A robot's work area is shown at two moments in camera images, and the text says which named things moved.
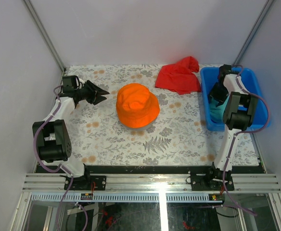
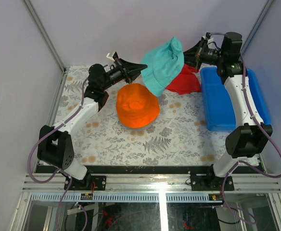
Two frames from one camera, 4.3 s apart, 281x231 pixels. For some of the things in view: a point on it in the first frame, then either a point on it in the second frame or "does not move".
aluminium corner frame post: [44, 33] does not move
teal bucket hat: [216, 113] → [161, 65]
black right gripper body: [219, 93] → [207, 56]
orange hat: [136, 107] does not move
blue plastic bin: [209, 76] does not move
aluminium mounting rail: [242, 182] does not move
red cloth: [179, 77] does not move
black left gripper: [93, 98] → [131, 67]
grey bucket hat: [140, 129] does not move
